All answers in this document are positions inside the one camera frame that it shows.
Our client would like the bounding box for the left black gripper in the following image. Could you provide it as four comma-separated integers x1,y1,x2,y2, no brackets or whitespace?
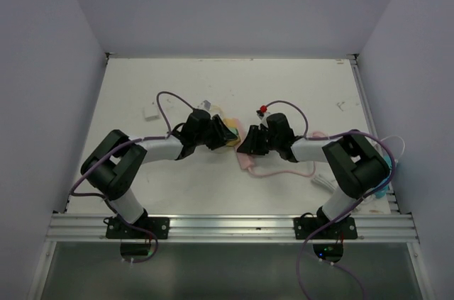
194,114,236,150

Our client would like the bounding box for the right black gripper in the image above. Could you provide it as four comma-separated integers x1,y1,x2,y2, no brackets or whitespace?
239,126,280,156

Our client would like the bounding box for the pink power strip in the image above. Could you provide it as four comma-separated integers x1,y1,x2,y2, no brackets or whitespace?
233,118,329,180

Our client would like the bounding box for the white plug adapter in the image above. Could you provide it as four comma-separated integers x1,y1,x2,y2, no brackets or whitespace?
143,104,160,122

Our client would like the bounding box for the yellow plug adapter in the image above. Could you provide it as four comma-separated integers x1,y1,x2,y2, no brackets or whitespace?
214,139,240,154

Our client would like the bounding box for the yellow plug with cable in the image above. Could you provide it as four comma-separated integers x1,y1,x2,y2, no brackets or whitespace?
210,104,239,129

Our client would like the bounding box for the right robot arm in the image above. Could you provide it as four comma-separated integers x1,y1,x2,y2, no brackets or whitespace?
237,113,391,238

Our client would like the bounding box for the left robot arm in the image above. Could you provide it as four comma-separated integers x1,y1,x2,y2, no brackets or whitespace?
70,109,238,238

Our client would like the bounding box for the blue power adapter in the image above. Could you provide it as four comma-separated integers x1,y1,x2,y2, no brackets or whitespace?
373,156,397,199

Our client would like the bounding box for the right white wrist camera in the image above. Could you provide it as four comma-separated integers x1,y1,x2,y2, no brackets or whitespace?
256,105,270,127

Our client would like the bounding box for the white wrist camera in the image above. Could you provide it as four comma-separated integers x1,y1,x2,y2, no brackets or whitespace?
256,105,270,127
197,99,224,118

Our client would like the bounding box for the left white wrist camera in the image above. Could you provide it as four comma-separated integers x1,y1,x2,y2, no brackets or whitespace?
197,99,224,118

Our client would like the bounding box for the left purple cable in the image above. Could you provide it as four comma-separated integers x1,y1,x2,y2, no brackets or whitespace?
69,91,198,265

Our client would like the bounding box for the white cable bundle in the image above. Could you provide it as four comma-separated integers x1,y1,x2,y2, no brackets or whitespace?
311,135,407,209

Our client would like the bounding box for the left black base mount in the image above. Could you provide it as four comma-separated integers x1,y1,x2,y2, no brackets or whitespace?
103,216,170,240

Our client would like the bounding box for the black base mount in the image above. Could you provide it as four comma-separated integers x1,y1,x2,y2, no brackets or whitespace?
103,216,170,240
293,213,358,240

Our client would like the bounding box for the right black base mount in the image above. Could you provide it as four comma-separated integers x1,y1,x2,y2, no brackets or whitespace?
293,213,358,240

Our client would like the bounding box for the aluminium front rail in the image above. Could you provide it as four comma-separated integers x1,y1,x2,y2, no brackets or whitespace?
45,213,419,243

